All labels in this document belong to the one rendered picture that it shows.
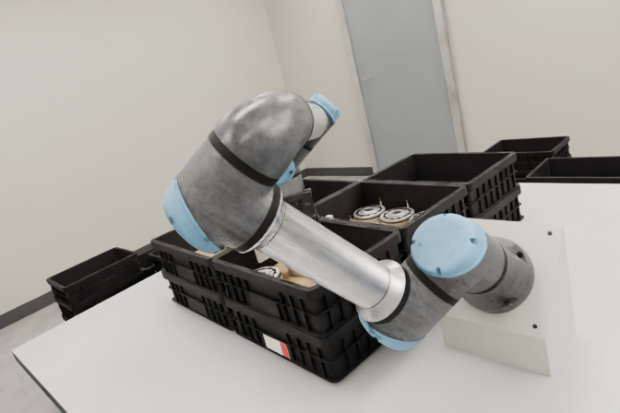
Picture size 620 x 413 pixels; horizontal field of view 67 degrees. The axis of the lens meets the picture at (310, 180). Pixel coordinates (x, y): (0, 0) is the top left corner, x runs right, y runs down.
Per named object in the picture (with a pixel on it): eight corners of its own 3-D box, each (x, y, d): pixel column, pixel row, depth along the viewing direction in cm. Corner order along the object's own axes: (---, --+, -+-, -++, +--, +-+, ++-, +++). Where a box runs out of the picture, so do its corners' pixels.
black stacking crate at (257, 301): (222, 300, 124) (210, 262, 121) (304, 252, 142) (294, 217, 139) (325, 344, 94) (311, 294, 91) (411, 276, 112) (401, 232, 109)
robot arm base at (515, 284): (542, 247, 90) (524, 230, 84) (522, 324, 87) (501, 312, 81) (470, 233, 101) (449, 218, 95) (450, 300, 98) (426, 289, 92)
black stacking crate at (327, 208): (474, 225, 130) (468, 187, 127) (411, 275, 112) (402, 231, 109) (367, 213, 160) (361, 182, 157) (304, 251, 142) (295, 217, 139)
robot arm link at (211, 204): (471, 311, 82) (215, 145, 58) (414, 367, 85) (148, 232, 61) (439, 270, 93) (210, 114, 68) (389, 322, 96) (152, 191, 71)
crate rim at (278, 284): (211, 268, 121) (208, 260, 121) (296, 222, 140) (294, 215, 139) (313, 303, 91) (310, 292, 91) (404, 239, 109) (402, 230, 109)
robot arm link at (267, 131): (253, 57, 58) (312, 86, 106) (201, 125, 60) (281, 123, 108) (324, 117, 58) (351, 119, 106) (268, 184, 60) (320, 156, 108)
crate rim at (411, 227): (470, 193, 128) (468, 184, 127) (404, 239, 109) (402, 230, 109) (362, 187, 158) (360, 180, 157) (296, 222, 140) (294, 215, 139)
